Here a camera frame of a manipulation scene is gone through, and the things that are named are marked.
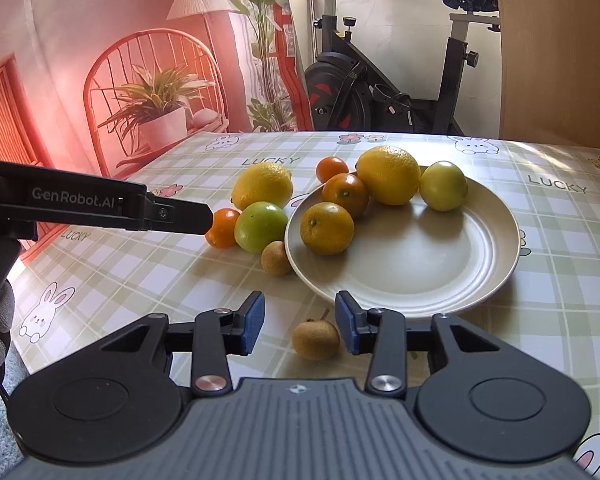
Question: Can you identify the green apple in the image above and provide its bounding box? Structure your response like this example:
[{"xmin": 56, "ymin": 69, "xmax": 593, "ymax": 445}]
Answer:
[{"xmin": 234, "ymin": 201, "xmax": 290, "ymax": 254}]

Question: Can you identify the checked tablecloth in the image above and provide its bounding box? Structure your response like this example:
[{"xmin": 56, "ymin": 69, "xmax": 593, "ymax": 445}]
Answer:
[{"xmin": 7, "ymin": 130, "xmax": 600, "ymax": 476}]

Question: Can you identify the small brown kiwi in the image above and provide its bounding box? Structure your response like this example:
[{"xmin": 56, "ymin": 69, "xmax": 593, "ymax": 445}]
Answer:
[
  {"xmin": 260, "ymin": 240, "xmax": 294, "ymax": 277},
  {"xmin": 292, "ymin": 317, "xmax": 341, "ymax": 362}
]

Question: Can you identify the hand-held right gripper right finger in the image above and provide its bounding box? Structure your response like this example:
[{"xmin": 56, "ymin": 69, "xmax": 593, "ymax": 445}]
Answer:
[{"xmin": 335, "ymin": 290, "xmax": 503, "ymax": 396}]

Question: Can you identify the beige round plate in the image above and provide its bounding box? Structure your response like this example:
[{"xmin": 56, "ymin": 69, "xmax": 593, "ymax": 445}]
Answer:
[{"xmin": 284, "ymin": 165, "xmax": 522, "ymax": 318}]

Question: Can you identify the yellow lemon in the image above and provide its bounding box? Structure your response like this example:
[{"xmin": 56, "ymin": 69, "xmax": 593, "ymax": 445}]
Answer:
[
  {"xmin": 356, "ymin": 145, "xmax": 422, "ymax": 207},
  {"xmin": 230, "ymin": 161, "xmax": 295, "ymax": 211}
]

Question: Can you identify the yellow-green apple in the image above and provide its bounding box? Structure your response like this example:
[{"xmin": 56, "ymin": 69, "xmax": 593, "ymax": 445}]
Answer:
[{"xmin": 419, "ymin": 160, "xmax": 469, "ymax": 212}]

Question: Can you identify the printed wall tapestry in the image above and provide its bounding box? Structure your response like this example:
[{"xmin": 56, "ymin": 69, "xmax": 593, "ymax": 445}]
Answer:
[{"xmin": 0, "ymin": 0, "xmax": 301, "ymax": 266}]

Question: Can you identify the small orange tangerine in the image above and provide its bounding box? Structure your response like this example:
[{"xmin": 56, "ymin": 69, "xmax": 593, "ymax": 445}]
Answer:
[{"xmin": 315, "ymin": 156, "xmax": 350, "ymax": 184}]

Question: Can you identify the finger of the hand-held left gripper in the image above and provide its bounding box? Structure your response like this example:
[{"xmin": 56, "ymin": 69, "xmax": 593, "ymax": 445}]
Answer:
[{"xmin": 146, "ymin": 191, "xmax": 214, "ymax": 235}]

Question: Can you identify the black exercise bike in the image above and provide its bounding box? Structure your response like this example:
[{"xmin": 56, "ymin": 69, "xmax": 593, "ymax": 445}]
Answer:
[{"xmin": 282, "ymin": 0, "xmax": 503, "ymax": 136}]

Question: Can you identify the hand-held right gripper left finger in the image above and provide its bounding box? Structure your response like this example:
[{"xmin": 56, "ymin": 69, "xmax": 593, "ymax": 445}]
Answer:
[{"xmin": 100, "ymin": 291, "xmax": 267, "ymax": 397}]

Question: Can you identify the metal pole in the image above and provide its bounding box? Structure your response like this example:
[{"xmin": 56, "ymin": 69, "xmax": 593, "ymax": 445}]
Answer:
[{"xmin": 307, "ymin": 0, "xmax": 317, "ymax": 131}]

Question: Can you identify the wooden board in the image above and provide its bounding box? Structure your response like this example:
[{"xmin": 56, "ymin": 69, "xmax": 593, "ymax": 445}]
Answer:
[{"xmin": 492, "ymin": 0, "xmax": 600, "ymax": 163}]

